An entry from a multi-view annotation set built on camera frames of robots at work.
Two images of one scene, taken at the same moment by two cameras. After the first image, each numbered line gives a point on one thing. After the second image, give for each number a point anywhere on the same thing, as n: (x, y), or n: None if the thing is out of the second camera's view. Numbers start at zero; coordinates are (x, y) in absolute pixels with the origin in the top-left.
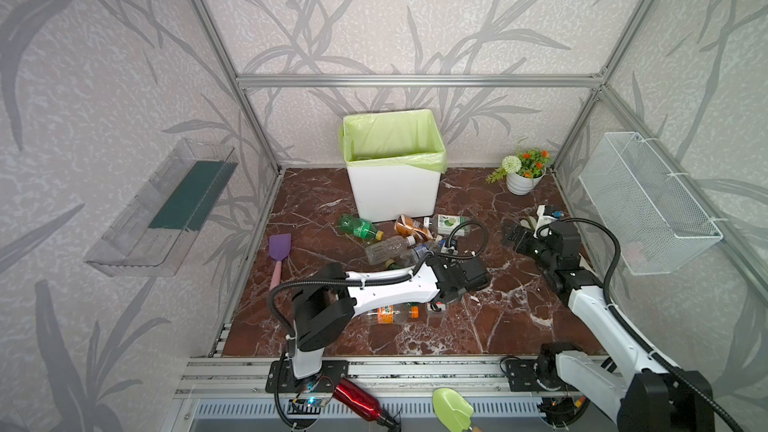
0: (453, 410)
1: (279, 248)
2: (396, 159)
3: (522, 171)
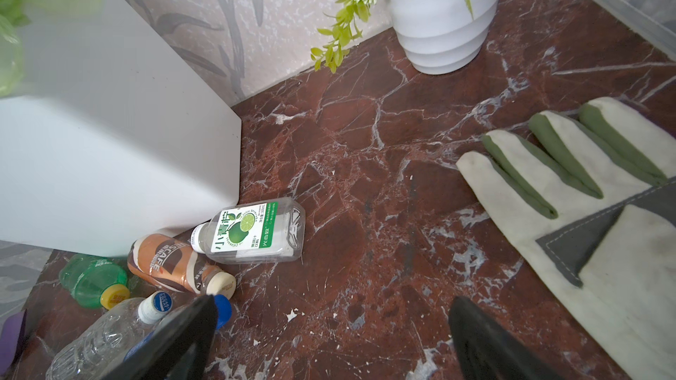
0: None
1: (9, 339)
2: (113, 131)
3: (443, 10)
